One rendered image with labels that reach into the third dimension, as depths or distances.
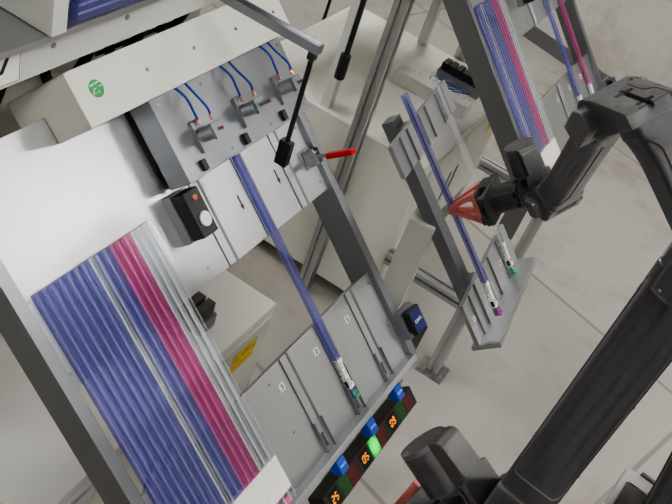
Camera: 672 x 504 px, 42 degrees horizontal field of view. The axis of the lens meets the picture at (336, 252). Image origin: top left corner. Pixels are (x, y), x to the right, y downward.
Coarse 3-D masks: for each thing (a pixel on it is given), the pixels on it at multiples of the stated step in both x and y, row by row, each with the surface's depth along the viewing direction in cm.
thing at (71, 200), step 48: (0, 144) 113; (48, 144) 118; (96, 144) 125; (0, 192) 112; (48, 192) 117; (96, 192) 123; (144, 192) 130; (240, 192) 145; (288, 192) 154; (0, 240) 111; (48, 240) 116; (96, 240) 122; (240, 240) 143; (192, 288) 133; (48, 336) 113
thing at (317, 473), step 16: (400, 368) 168; (384, 384) 164; (368, 400) 161; (368, 416) 157; (352, 432) 153; (336, 448) 150; (320, 464) 147; (304, 480) 144; (320, 480) 144; (304, 496) 141
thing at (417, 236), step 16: (416, 208) 191; (416, 224) 188; (400, 240) 192; (416, 240) 190; (400, 256) 194; (416, 256) 192; (400, 272) 197; (416, 272) 201; (400, 288) 199; (400, 304) 202
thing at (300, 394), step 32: (352, 288) 163; (352, 320) 162; (384, 320) 169; (288, 352) 147; (320, 352) 153; (352, 352) 160; (384, 352) 167; (256, 384) 140; (288, 384) 146; (320, 384) 152; (256, 416) 139; (288, 416) 144; (320, 416) 150; (352, 416) 157; (288, 448) 143; (320, 448) 149
